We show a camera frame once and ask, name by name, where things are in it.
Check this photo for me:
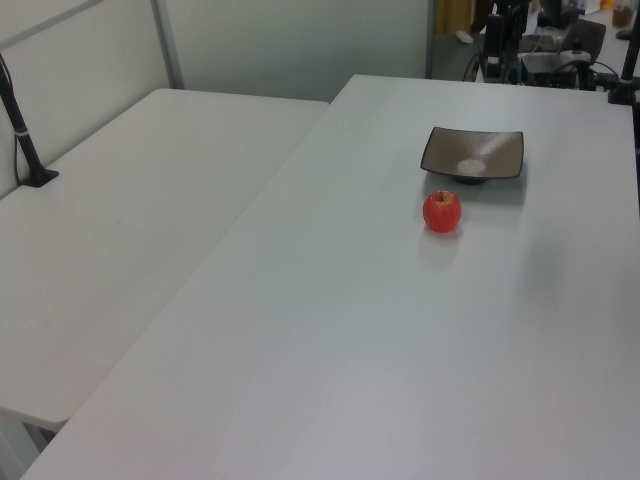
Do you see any black camera stand pole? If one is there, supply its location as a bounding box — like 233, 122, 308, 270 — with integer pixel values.
0, 51, 61, 189

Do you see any red apple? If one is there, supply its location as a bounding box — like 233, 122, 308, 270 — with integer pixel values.
423, 189, 463, 234

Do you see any black office chair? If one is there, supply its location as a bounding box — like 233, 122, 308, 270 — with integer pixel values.
568, 19, 608, 63

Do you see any black clamp stand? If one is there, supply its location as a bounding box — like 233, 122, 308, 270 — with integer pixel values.
606, 28, 640, 106

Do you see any black equipment box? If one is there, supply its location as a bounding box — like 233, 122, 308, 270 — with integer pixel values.
519, 51, 597, 92

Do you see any black cylindrical stand pole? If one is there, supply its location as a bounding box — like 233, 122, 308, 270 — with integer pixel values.
486, 13, 505, 80

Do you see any yellow panel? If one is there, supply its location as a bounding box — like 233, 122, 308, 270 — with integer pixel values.
433, 0, 474, 36

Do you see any grey metal partition post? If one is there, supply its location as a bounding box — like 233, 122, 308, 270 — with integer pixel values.
149, 0, 186, 91

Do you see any square brown ceramic plate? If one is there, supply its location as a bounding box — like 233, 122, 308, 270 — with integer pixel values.
419, 126, 526, 187

